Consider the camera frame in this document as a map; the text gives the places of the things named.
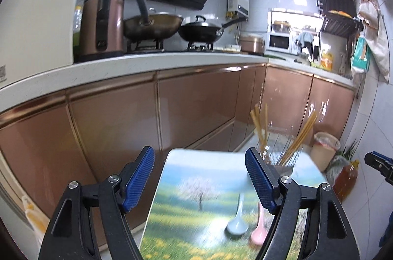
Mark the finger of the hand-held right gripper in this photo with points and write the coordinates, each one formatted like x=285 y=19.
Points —
x=379 y=160

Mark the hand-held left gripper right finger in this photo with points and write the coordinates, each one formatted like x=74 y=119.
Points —
x=259 y=183

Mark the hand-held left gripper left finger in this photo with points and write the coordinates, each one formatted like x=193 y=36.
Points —
x=138 y=183

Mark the pale blue ceramic spoon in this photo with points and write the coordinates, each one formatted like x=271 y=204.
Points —
x=237 y=223

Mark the pink ceramic spoon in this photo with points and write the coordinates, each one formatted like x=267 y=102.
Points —
x=258 y=234

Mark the plastic bag of green onions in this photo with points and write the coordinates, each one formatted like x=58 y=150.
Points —
x=342 y=157

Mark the amber cooking oil bottle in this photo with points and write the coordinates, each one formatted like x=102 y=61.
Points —
x=347 y=181

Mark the beige trash bin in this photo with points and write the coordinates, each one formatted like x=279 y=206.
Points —
x=324 y=152

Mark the copper kitchen cabinets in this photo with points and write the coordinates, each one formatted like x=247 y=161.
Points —
x=122 y=118

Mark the person's blue clothing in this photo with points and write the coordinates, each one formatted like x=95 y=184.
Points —
x=387 y=232

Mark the white spray bottle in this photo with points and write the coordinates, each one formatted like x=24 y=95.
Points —
x=342 y=65

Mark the teal hanging bag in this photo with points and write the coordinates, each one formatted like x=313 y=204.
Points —
x=359 y=55

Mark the yellow plastic bottle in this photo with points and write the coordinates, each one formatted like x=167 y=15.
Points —
x=326 y=61

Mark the white hanging bag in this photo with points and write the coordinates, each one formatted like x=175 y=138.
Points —
x=376 y=32

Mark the copper rice cooker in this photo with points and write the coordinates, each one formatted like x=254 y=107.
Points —
x=251 y=45

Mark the gas stove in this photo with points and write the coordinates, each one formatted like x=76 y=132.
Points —
x=172 y=46

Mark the white microwave oven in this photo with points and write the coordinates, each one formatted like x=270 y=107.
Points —
x=278 y=42

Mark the grey blue cloth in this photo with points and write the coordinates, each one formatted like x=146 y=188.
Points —
x=304 y=38

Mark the bronze wok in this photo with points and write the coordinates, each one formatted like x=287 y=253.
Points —
x=153 y=26

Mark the black dish rack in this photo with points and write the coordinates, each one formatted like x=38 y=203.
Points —
x=337 y=5

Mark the black wok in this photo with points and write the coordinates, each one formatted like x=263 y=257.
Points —
x=199 y=31

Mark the brown electric kettle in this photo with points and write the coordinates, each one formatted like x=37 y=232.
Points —
x=101 y=20

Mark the white appliance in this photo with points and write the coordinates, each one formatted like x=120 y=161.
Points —
x=33 y=17

